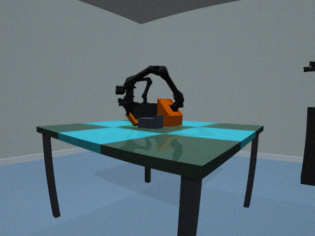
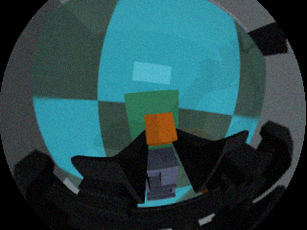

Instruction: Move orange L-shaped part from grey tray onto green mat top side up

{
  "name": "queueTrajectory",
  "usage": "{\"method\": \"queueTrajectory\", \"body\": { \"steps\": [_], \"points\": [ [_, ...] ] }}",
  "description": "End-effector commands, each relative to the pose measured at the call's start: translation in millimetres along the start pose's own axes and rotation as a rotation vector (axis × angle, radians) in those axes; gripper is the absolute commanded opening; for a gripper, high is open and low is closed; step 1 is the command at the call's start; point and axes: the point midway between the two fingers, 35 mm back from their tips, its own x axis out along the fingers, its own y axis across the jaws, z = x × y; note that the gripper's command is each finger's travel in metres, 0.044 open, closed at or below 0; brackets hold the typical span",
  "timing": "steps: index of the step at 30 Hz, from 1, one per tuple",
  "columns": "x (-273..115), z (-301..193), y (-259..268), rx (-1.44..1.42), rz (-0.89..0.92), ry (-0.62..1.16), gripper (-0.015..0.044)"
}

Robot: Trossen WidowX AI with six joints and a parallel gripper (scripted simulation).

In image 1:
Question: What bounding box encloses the orange l-shaped part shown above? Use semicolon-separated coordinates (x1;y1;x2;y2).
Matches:
125;113;138;126

